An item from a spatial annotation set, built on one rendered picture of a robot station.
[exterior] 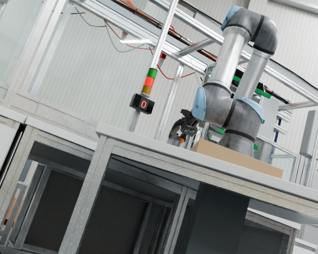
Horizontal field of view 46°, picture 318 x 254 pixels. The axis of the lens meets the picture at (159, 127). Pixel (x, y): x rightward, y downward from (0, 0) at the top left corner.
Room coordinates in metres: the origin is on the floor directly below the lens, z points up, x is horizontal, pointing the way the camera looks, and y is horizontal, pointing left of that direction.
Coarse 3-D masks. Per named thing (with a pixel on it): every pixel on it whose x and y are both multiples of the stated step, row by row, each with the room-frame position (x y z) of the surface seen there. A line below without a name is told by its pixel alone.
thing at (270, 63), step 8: (200, 16) 2.45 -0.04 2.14; (208, 24) 2.49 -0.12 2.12; (216, 32) 2.52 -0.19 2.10; (168, 40) 2.91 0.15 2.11; (176, 40) 2.94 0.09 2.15; (248, 48) 2.66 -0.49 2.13; (192, 56) 3.04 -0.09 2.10; (200, 56) 3.06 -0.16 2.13; (208, 64) 3.10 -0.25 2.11; (272, 64) 2.78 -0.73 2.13; (280, 72) 2.83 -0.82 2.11; (288, 72) 2.87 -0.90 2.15; (296, 80) 2.91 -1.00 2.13; (304, 88) 2.96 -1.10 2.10; (312, 88) 3.00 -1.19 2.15; (272, 96) 3.46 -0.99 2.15; (280, 104) 3.51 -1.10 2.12
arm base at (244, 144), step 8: (224, 136) 1.31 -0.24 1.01; (232, 136) 1.28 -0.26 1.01; (240, 136) 1.27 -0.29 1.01; (248, 136) 1.27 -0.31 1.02; (224, 144) 1.29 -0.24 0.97; (232, 144) 1.27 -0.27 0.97; (240, 144) 1.26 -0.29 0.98; (248, 144) 1.27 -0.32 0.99; (240, 152) 1.25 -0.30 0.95; (248, 152) 1.27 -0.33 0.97
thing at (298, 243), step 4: (296, 240) 3.02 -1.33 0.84; (300, 240) 3.04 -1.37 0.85; (296, 244) 3.05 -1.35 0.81; (300, 244) 3.06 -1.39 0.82; (304, 244) 3.06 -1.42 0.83; (308, 244) 3.08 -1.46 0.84; (312, 244) 3.10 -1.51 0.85; (296, 248) 3.03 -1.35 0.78; (300, 248) 3.05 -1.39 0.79; (304, 248) 3.08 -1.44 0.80; (308, 248) 3.11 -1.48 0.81; (312, 248) 3.12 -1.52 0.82; (316, 248) 3.13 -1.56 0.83; (296, 252) 3.03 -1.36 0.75; (300, 252) 3.05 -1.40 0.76; (304, 252) 3.07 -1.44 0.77; (308, 252) 3.10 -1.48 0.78; (312, 252) 3.12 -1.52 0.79
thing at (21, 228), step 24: (48, 168) 2.79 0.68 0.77; (48, 192) 3.17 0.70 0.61; (72, 192) 3.26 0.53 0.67; (120, 192) 3.39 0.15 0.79; (24, 216) 3.13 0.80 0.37; (48, 216) 3.21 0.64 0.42; (96, 216) 3.38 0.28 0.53; (120, 216) 3.47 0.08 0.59; (144, 216) 3.52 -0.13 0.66; (24, 240) 2.80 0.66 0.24; (48, 240) 3.24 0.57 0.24; (96, 240) 3.41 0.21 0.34; (120, 240) 3.51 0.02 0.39; (144, 240) 3.61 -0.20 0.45
